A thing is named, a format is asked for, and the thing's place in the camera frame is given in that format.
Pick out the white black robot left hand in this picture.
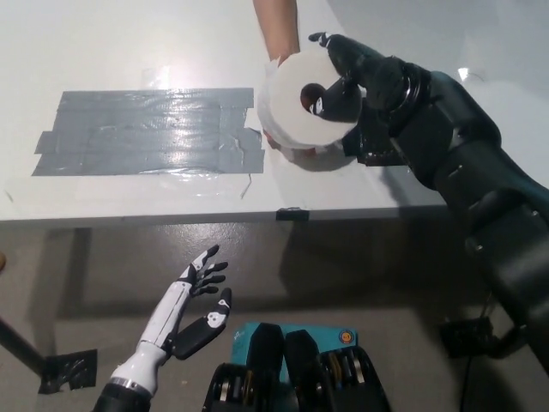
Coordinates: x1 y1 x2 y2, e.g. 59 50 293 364
109 244 233 394

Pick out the bare person hand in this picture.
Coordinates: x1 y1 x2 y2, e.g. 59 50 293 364
262 127 322 159

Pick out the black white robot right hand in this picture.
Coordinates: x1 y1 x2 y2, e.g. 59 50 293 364
302 32 425 125

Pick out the white toilet paper roll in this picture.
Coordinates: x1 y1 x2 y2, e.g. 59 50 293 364
256 47 365 149

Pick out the black teal robot body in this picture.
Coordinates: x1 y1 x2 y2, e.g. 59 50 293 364
201 322 392 412

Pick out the black tape square patch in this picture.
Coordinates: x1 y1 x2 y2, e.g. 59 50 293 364
341 123 408 167

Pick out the clear tape piece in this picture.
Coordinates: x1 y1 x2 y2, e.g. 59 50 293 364
169 167 241 199
141 64 173 92

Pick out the black slanted pole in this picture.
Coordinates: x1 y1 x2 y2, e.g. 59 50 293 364
0 316 46 374

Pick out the black stand leg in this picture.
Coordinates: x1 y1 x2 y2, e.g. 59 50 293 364
492 324 531 360

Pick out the grey duct tape patch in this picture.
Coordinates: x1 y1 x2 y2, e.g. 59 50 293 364
31 88 267 177

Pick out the black floor cable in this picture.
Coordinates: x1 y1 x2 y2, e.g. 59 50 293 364
462 354 475 412

